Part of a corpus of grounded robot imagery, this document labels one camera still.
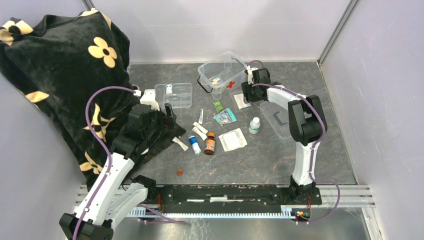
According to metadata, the clear compartment tray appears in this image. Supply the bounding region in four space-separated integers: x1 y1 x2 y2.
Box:
154 82 193 110

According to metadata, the black blanket with cream flowers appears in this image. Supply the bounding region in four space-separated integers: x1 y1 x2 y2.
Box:
0 8 187 200

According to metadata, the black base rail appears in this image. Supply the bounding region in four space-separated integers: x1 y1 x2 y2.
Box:
141 184 323 214

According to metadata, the white sachet on blanket edge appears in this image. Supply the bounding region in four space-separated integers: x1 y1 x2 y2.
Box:
172 137 189 151

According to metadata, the clear first aid box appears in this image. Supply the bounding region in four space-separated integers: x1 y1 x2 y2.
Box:
197 51 247 101

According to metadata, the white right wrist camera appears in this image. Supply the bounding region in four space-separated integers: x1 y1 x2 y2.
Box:
245 65 258 85

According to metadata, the small white square pad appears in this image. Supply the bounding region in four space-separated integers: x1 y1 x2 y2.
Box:
233 93 251 110

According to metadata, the green small medicine box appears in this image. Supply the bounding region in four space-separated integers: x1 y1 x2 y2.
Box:
213 100 225 113

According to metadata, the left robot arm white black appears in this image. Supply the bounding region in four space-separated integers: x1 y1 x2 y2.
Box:
59 103 177 240

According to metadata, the clear box lid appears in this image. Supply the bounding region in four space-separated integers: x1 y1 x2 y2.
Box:
259 101 292 140

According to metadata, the white gauze pad packet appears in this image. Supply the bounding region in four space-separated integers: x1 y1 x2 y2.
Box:
218 128 248 152

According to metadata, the brown bottle orange cap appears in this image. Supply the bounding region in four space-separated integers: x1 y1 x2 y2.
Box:
204 132 216 156

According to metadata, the blue white bandage roll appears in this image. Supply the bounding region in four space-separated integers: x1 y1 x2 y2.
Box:
188 135 202 155

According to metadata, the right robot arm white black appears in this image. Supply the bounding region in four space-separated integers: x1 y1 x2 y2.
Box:
241 66 327 204

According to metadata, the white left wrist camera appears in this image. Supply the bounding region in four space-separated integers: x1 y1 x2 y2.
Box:
133 89 160 111

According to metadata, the teal bandage packet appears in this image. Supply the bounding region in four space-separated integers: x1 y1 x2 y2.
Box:
213 108 237 127

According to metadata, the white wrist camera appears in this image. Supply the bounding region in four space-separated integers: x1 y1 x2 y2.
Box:
133 89 160 111
245 65 258 85

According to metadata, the small white blue tube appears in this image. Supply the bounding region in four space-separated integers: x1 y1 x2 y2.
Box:
198 109 204 125

